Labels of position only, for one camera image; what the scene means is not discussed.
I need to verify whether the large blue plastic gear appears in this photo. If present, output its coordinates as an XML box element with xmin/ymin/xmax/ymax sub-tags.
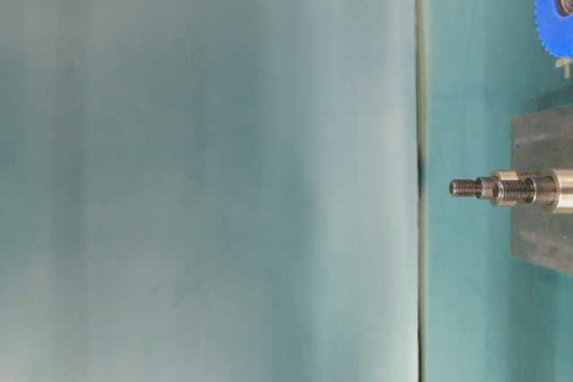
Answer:
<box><xmin>535</xmin><ymin>0</ymin><xmax>572</xmax><ymax>58</ymax></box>

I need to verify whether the grey metal base plate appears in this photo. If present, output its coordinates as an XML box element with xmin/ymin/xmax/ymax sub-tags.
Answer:
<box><xmin>511</xmin><ymin>106</ymin><xmax>572</xmax><ymax>275</ymax></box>

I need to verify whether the threaded steel shaft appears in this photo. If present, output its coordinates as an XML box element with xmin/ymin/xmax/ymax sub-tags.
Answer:
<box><xmin>449</xmin><ymin>168</ymin><xmax>572</xmax><ymax>214</ymax></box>

